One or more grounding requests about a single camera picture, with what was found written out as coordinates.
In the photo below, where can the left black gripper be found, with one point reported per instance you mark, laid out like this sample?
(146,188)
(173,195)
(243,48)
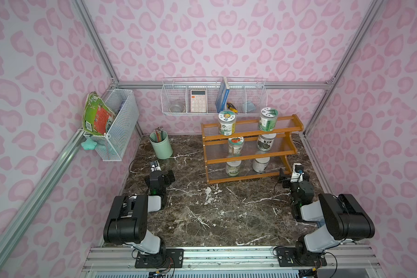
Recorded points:
(153,172)

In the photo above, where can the tomato lid seed jar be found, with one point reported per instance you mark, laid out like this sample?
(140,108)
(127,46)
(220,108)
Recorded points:
(235,145)

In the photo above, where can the green leaf lid seed jar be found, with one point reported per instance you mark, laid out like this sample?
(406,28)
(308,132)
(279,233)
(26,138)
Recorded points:
(268,119)

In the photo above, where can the sunflower lid seed jar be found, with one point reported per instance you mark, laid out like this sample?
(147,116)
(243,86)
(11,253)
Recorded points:
(227,122)

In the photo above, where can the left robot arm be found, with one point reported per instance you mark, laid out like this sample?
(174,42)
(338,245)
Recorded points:
(127,220)

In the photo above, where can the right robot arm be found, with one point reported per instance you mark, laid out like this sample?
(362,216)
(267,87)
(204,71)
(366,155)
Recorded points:
(339,218)

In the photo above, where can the orange wooden three-tier shelf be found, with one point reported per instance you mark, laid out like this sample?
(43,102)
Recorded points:
(216,155)

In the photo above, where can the green label white-lid jar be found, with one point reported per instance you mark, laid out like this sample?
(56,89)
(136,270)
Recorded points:
(232,168)

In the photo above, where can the mint green pencil cup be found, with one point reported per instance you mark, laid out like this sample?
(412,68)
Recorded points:
(163,150)

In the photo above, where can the coloured pencils bundle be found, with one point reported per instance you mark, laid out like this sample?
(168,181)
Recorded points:
(158,134)

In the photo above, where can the white mesh side basket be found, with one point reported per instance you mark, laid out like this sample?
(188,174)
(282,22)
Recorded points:
(111,147)

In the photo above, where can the clear glass bowl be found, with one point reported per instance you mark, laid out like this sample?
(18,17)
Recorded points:
(177,107)

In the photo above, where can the mint green star toy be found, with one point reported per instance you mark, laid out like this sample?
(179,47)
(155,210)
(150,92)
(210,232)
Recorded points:
(88,144)

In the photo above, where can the green red snack bag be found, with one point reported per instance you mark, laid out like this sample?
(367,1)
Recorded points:
(97,116)

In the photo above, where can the white pink calculator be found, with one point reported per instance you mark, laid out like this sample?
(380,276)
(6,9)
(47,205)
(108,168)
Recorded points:
(198,101)

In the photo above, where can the light blue cup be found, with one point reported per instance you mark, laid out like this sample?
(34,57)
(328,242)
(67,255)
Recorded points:
(249,107)

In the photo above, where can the yellow black tool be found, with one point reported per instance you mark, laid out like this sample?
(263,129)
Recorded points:
(232,108)

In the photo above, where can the blue book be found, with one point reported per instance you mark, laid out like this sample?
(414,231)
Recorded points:
(221,101)

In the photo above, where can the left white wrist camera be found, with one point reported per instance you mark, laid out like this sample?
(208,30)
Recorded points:
(154,166)

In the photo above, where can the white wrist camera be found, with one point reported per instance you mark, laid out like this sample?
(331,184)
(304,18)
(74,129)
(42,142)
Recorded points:
(297,173)
(154,166)

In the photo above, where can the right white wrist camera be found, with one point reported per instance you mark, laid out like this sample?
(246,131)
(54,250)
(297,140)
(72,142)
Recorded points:
(297,173)

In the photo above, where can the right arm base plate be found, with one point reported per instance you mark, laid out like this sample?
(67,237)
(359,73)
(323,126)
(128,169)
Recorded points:
(293,257)

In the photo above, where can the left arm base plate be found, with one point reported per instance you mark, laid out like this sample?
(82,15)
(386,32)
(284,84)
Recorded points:
(163,259)

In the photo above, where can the white wire wall basket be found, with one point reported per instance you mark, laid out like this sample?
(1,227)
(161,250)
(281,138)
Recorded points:
(241,90)

